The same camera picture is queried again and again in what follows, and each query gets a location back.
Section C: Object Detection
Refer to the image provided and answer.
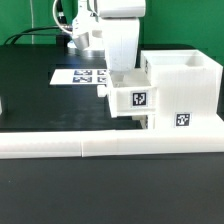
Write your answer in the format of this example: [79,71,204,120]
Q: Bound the white front drawer tray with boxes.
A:
[132,114,155,130]

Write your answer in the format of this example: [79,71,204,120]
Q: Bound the white drawer cabinet box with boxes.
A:
[140,50,223,129]

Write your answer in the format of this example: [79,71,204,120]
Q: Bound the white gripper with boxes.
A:
[100,18,140,74]

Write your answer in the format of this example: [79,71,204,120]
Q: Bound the white camera cable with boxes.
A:
[52,0,74,35]

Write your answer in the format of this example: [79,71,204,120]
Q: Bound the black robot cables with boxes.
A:
[3,0,74,46]

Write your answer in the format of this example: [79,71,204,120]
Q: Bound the white marker tag sheet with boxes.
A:
[50,69,107,85]

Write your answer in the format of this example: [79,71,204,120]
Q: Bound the white L-shaped border fence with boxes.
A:
[0,117,224,159]

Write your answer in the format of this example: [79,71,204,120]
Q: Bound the white drawer tray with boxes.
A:
[97,68,157,118]
[132,114,155,130]

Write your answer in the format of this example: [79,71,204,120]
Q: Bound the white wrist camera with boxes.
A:
[72,28,104,50]

